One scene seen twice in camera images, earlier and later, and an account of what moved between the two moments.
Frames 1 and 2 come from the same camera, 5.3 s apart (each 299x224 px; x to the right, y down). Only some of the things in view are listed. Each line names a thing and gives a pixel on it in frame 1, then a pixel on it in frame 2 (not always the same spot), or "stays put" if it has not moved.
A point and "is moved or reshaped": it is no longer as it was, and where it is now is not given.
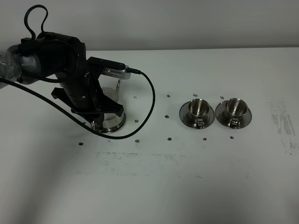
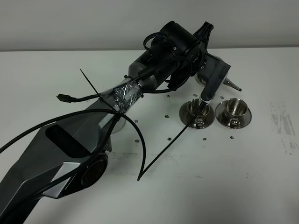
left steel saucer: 189,120 stays put
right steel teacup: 235,109 stays put
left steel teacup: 198,109 stays put
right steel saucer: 221,117 stays put
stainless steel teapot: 111,121 is moved or reshaped
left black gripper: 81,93 to 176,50
